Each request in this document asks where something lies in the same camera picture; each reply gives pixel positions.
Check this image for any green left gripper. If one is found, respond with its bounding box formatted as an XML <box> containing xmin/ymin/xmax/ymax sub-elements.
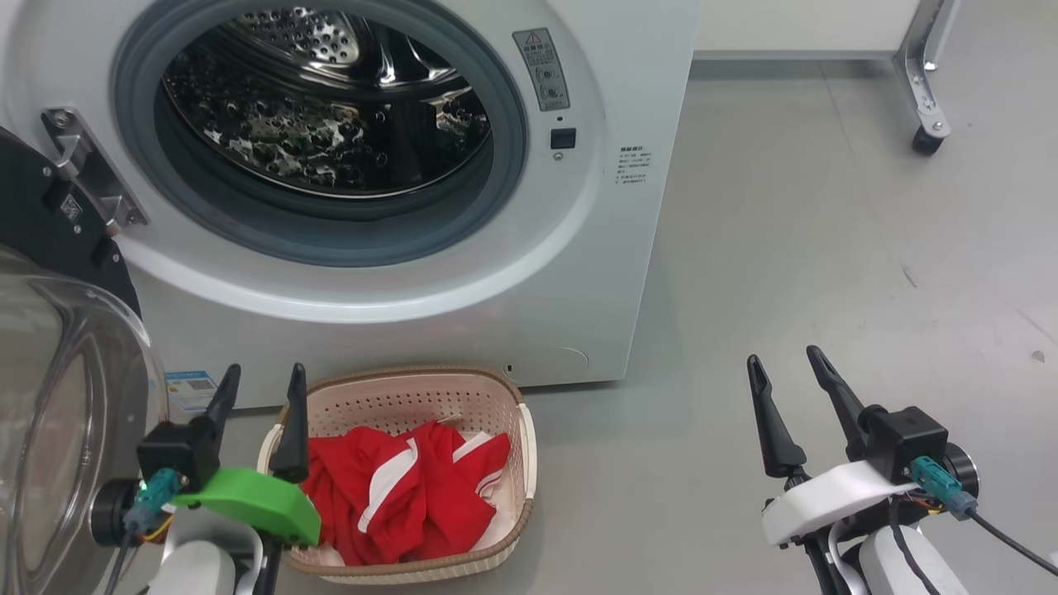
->
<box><xmin>172</xmin><ymin>362</ymin><xmax>322</xmax><ymax>548</ymax></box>

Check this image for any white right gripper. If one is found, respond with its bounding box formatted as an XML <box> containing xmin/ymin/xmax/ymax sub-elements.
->
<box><xmin>746</xmin><ymin>345</ymin><xmax>922</xmax><ymax>548</ymax></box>

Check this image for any red and white garment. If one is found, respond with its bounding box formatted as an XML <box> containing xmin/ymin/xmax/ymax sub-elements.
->
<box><xmin>299</xmin><ymin>420</ymin><xmax>513</xmax><ymax>567</ymax></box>

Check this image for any black glass washing machine door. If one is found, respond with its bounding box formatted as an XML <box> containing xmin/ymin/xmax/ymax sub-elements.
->
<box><xmin>0</xmin><ymin>124</ymin><xmax>170</xmax><ymax>595</ymax></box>

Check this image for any cream perforated laundry basket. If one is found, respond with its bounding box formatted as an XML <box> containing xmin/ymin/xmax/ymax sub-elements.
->
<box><xmin>256</xmin><ymin>365</ymin><xmax>538</xmax><ymax>585</ymax></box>

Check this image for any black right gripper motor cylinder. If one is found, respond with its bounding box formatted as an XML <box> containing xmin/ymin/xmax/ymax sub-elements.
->
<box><xmin>944</xmin><ymin>442</ymin><xmax>980</xmax><ymax>498</ymax></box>

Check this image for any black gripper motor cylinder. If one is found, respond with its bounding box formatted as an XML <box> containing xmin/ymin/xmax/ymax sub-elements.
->
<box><xmin>944</xmin><ymin>442</ymin><xmax>980</xmax><ymax>498</ymax></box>
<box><xmin>89</xmin><ymin>479</ymin><xmax>141</xmax><ymax>548</ymax></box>

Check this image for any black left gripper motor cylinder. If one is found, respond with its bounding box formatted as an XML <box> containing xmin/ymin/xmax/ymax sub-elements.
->
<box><xmin>89</xmin><ymin>479</ymin><xmax>141</xmax><ymax>548</ymax></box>

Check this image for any grey rubber door gasket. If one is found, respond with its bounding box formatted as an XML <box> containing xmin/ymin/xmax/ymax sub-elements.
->
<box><xmin>112</xmin><ymin>0</ymin><xmax>530</xmax><ymax>268</ymax></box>

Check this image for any white front-load washing machine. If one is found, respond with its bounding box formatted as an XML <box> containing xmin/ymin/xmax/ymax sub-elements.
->
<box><xmin>0</xmin><ymin>0</ymin><xmax>703</xmax><ymax>410</ymax></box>

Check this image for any metal door hinge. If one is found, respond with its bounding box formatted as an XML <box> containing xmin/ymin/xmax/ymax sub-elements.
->
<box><xmin>41</xmin><ymin>106</ymin><xmax>150</xmax><ymax>236</ymax></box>

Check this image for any perforated steel washer drum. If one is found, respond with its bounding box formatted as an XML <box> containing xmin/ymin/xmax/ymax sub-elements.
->
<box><xmin>157</xmin><ymin>0</ymin><xmax>495</xmax><ymax>199</ymax></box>

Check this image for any blue energy label sticker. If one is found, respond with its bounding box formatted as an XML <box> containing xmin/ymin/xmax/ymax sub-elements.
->
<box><xmin>164</xmin><ymin>369</ymin><xmax>220</xmax><ymax>414</ymax></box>

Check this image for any round white filter cover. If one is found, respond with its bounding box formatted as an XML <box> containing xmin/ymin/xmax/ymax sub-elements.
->
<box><xmin>502</xmin><ymin>345</ymin><xmax>590</xmax><ymax>383</ymax></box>

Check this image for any metal table leg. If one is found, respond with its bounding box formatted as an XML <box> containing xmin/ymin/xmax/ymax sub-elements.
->
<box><xmin>893</xmin><ymin>0</ymin><xmax>964</xmax><ymax>140</ymax></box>

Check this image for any white table panel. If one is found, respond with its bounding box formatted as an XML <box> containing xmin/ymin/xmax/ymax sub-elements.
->
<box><xmin>693</xmin><ymin>0</ymin><xmax>922</xmax><ymax>60</ymax></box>

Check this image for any grey warning sticker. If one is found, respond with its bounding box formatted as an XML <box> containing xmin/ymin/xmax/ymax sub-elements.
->
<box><xmin>512</xmin><ymin>28</ymin><xmax>571</xmax><ymax>112</ymax></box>

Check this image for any teal left camera connector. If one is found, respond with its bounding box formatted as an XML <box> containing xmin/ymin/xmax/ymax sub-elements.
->
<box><xmin>124</xmin><ymin>467</ymin><xmax>184</xmax><ymax>534</ymax></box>

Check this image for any teal camera connector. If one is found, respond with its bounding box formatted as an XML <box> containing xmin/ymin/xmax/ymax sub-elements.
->
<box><xmin>124</xmin><ymin>467</ymin><xmax>184</xmax><ymax>534</ymax></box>
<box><xmin>909</xmin><ymin>456</ymin><xmax>978</xmax><ymax>520</ymax></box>

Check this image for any teal right camera connector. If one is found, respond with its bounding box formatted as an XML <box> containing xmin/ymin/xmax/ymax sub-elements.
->
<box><xmin>909</xmin><ymin>456</ymin><xmax>978</xmax><ymax>520</ymax></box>

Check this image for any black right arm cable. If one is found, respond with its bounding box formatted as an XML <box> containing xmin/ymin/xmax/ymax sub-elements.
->
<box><xmin>889</xmin><ymin>496</ymin><xmax>947</xmax><ymax>595</ymax></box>

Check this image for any black left camera cable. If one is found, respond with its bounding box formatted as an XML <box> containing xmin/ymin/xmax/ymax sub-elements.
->
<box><xmin>103</xmin><ymin>529</ymin><xmax>137</xmax><ymax>595</ymax></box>

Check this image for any black camera cable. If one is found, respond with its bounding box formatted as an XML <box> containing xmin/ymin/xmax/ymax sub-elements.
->
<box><xmin>967</xmin><ymin>508</ymin><xmax>1058</xmax><ymax>577</ymax></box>
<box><xmin>103</xmin><ymin>529</ymin><xmax>137</xmax><ymax>595</ymax></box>

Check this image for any black right camera cable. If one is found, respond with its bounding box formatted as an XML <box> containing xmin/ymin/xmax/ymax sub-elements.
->
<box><xmin>967</xmin><ymin>508</ymin><xmax>1058</xmax><ymax>577</ymax></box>

